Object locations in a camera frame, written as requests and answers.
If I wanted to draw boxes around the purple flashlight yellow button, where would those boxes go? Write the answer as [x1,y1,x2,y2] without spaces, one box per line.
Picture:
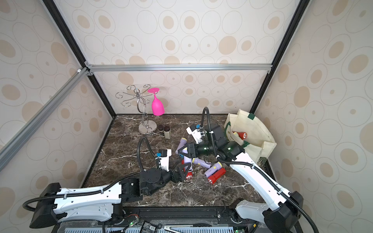
[204,162,222,178]

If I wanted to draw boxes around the pink plastic wine glass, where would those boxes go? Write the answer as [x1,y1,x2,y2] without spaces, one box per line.
[148,87,165,116]

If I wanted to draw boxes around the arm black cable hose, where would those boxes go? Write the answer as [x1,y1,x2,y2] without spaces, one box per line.
[22,136,161,212]
[200,106,320,233]

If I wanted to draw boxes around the cream tote bag green handles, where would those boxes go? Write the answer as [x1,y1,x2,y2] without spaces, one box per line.
[224,109,277,163]

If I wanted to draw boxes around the large red flashlight right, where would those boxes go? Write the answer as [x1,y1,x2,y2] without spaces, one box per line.
[208,168,226,184]

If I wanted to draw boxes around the black front frame rail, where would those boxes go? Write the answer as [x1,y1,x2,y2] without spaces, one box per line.
[58,206,295,233]

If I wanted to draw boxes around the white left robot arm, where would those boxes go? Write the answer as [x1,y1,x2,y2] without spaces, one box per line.
[22,163,191,229]

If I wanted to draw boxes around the dark lid jar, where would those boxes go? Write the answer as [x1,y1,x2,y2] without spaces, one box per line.
[157,125,164,136]

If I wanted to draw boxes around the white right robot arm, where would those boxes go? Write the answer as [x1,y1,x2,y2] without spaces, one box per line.
[178,141,307,233]

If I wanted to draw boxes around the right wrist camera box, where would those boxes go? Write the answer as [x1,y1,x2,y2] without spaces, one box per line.
[186,123,228,146]

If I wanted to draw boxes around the purple flashlight middle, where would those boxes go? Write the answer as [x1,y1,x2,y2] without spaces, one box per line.
[192,158,211,169]

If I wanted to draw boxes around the purple flashlight lying sideways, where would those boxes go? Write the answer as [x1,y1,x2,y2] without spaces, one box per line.
[184,156,192,165]

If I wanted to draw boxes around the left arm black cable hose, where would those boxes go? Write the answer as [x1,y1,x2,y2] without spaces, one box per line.
[22,136,161,212]

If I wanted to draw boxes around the chrome glass holder stand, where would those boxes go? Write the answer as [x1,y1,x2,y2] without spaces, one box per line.
[115,84,158,136]

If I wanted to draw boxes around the square jar black lid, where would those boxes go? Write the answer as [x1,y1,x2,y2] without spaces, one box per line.
[164,126,171,139]

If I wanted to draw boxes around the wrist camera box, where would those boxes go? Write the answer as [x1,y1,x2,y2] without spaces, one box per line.
[186,123,228,146]
[156,149,172,172]

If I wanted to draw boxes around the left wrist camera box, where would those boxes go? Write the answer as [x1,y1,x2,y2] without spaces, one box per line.
[156,149,172,172]

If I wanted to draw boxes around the purple flashlight back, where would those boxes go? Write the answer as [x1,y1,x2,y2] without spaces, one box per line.
[175,137,187,155]

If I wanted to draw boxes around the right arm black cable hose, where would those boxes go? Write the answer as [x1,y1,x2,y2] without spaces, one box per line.
[200,106,320,233]

